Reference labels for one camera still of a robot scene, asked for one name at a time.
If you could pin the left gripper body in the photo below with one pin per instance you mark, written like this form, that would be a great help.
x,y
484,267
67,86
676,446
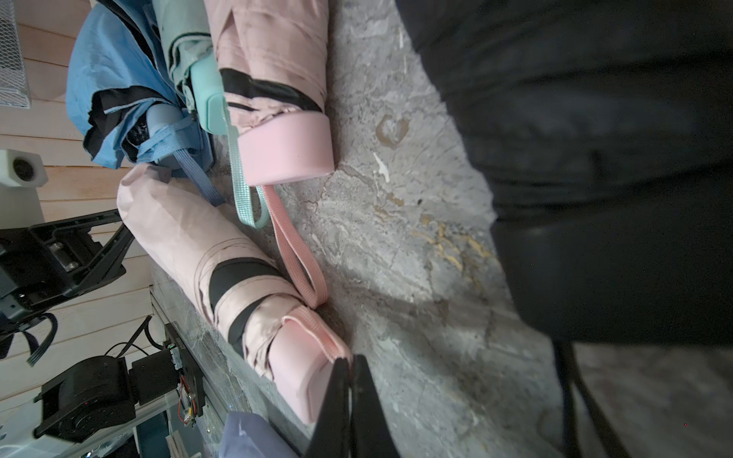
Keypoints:
x,y
47,264

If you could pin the blue umbrella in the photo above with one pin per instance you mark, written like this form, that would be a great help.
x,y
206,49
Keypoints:
x,y
120,97

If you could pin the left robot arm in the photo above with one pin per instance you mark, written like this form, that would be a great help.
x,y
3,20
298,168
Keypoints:
x,y
102,391

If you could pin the small pink umbrella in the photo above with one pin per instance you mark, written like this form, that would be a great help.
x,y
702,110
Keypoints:
x,y
272,58

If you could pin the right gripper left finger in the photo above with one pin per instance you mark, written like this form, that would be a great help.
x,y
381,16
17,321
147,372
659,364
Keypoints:
x,y
330,437

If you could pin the black umbrella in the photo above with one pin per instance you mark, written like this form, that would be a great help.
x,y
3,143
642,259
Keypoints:
x,y
604,131

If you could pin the mint green umbrella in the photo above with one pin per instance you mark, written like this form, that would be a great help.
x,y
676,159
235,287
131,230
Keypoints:
x,y
191,63

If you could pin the large pink umbrella sleeve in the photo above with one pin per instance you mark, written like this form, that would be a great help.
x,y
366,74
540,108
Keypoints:
x,y
182,232

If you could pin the large pink umbrella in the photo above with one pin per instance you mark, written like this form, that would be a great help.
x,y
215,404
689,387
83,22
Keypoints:
x,y
264,318

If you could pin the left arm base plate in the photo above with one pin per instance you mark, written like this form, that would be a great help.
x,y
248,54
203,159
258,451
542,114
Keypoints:
x,y
190,389

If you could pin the white wire shelf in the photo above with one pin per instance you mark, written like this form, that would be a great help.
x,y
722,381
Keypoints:
x,y
14,86

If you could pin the lavender umbrella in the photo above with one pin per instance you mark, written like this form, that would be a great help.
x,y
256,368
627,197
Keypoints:
x,y
250,435

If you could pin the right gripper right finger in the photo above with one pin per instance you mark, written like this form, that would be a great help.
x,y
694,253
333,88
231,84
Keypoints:
x,y
369,431

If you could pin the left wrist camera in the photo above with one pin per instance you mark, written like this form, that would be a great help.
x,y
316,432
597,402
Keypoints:
x,y
22,174

